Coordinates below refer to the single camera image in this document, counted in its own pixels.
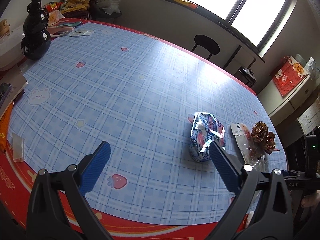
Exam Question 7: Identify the blue white snack bag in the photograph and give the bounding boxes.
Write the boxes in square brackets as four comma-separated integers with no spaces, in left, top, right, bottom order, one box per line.
[188,112,226,163]

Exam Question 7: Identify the right hand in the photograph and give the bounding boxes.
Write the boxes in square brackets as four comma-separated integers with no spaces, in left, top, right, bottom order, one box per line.
[301,190,320,208]

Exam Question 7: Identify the crumpled red brown wrapper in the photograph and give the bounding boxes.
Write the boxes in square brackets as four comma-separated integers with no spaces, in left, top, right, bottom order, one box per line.
[251,121,279,154]

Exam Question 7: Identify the white refrigerator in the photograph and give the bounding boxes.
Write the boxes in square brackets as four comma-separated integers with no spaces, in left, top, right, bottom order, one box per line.
[258,75,319,127]

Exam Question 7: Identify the blue plaid table mat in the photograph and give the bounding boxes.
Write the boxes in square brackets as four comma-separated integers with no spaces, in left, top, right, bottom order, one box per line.
[9,23,270,225]

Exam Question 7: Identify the silver electric pressure cooker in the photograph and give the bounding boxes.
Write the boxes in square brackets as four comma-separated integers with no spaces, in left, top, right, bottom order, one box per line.
[236,66,257,88]

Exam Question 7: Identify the red hanging cloth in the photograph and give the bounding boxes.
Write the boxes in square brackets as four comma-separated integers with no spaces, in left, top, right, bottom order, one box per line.
[272,56,308,97]

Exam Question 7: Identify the black round back chair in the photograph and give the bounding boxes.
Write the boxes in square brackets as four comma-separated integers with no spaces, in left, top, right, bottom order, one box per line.
[191,34,220,61]

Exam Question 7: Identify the black gourd bottle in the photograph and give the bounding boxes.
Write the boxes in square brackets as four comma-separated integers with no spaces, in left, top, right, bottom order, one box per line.
[21,0,51,60]

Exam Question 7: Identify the small white sachet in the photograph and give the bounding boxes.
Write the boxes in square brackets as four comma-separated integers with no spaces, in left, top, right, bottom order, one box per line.
[70,29,95,37]

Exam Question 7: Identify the white plastic bag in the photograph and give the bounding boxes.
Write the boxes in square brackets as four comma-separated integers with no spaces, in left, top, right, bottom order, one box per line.
[97,0,121,15]

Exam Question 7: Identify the yellow snack bag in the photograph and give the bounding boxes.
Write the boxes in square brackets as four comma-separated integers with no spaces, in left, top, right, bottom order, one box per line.
[59,0,89,14]

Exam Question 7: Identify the yellow packet on windowsill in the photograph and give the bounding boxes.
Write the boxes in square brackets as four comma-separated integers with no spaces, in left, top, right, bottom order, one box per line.
[173,0,197,9]

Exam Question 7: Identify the black window frame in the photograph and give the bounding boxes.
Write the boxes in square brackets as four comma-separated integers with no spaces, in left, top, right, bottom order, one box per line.
[163,0,297,60]

